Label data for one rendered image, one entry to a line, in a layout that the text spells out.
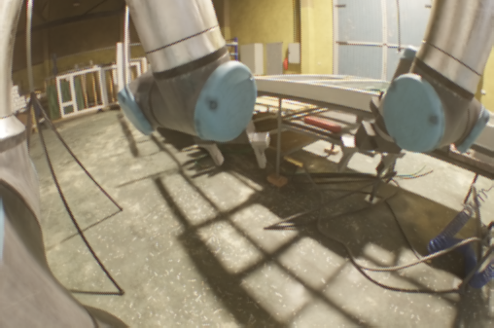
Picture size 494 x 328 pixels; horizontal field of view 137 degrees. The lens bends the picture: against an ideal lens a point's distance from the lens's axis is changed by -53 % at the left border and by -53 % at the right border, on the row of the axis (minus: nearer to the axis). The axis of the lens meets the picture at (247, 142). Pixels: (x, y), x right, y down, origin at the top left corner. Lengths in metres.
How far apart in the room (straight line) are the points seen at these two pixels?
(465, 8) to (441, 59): 0.06
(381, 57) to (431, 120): 7.34
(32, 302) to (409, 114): 0.36
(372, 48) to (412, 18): 1.83
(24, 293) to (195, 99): 0.22
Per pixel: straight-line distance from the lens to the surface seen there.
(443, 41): 0.25
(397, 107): 0.26
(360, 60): 7.82
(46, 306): 0.18
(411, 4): 7.74
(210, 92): 0.19
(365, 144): 0.49
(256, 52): 10.50
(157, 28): 0.20
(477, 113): 0.38
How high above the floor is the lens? 1.02
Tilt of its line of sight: 22 degrees down
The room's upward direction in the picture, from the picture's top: 1 degrees counter-clockwise
